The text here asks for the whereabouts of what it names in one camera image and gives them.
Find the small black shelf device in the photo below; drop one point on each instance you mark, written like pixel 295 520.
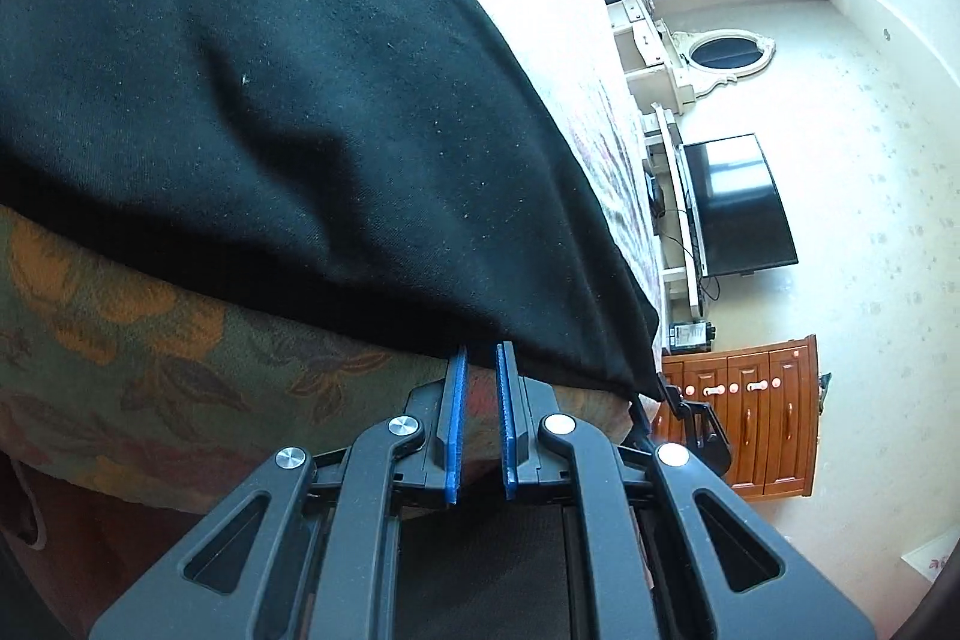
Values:
pixel 656 194

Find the black pants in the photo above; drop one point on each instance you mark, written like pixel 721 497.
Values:
pixel 262 123

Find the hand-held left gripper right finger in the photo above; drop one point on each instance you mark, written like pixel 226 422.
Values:
pixel 507 430

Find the white television stand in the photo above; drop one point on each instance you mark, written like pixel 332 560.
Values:
pixel 673 160

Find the black flat television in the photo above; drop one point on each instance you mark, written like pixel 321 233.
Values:
pixel 739 205

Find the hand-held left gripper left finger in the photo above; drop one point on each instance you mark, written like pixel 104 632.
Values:
pixel 454 430

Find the small black box device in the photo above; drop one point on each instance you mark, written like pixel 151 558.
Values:
pixel 690 334

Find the orange wooden cabinet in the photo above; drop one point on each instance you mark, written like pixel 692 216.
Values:
pixel 772 430

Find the floral bedspread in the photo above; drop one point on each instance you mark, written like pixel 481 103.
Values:
pixel 112 325

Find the white vanity with oval mirror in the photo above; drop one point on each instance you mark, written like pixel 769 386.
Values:
pixel 652 48

